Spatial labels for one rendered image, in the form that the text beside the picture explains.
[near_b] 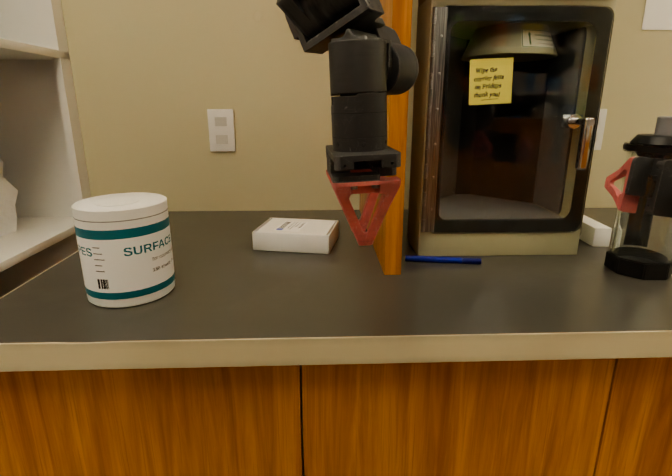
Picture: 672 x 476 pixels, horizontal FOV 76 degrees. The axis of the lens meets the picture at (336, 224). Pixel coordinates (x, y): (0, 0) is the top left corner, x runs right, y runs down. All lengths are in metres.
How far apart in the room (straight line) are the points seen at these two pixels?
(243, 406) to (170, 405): 0.10
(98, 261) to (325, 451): 0.43
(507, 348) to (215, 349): 0.38
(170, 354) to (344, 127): 0.37
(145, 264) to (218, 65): 0.70
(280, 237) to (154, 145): 0.56
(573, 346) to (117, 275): 0.64
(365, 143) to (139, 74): 0.96
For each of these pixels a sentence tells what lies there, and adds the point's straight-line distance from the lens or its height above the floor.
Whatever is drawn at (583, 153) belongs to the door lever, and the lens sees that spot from 0.87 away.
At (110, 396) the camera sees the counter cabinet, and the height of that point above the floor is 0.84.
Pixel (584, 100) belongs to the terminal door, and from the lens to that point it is 0.91.
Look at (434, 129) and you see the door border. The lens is 0.81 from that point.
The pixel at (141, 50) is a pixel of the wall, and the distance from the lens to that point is 1.32.
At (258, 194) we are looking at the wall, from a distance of 1.26.
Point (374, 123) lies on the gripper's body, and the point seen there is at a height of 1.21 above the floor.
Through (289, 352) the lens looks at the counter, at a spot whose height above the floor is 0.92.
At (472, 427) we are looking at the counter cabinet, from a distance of 0.73.
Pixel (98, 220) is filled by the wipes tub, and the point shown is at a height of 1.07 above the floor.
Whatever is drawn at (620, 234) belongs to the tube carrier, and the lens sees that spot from 0.91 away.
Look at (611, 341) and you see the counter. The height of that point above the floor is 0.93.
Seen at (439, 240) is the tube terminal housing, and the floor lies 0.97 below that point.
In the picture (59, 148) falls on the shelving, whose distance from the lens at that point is 1.41.
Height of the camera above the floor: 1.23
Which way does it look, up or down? 15 degrees down
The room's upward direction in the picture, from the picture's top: straight up
